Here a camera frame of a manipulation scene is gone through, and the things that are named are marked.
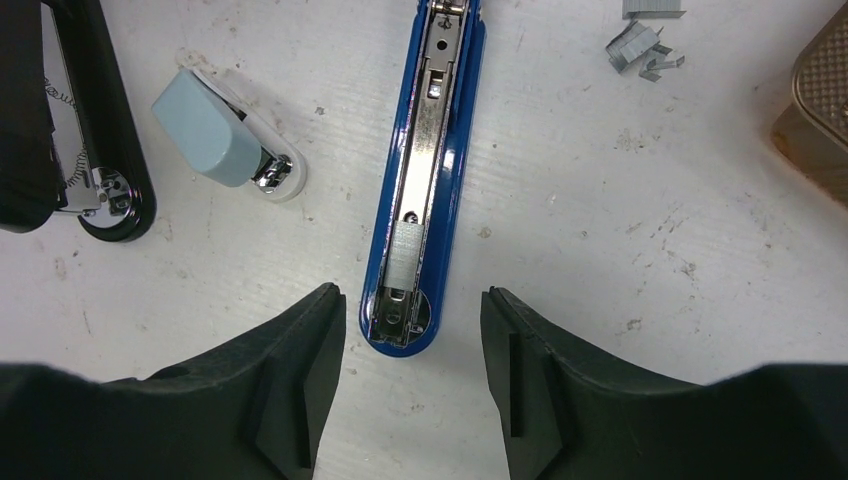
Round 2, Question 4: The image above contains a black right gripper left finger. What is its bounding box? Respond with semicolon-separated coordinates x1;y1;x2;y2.
1;283;346;479

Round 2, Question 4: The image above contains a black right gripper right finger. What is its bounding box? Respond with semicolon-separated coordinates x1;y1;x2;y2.
480;287;847;479

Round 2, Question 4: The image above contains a black stapler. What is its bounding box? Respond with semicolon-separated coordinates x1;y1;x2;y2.
1;1;156;242

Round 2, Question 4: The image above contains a brown wooden tray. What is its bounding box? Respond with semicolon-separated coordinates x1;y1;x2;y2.
770;6;847;206

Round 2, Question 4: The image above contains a grey staple strip cluster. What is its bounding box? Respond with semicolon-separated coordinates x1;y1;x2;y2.
605;0;686;83

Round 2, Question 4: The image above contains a small grey staple strip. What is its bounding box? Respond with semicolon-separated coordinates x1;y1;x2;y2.
382;222;425;291

